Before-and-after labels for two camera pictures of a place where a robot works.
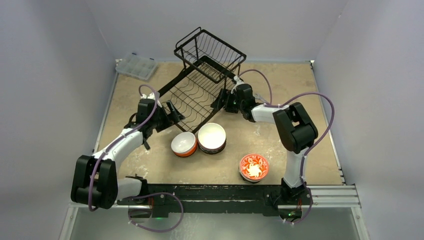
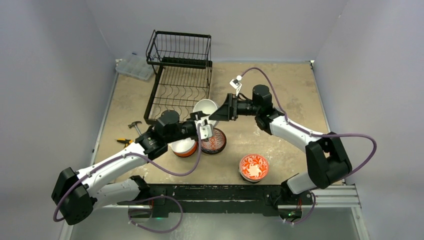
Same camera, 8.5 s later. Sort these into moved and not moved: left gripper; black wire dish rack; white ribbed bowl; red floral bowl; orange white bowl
Moved: left gripper; white ribbed bowl; black wire dish rack
Not moved: red floral bowl; orange white bowl
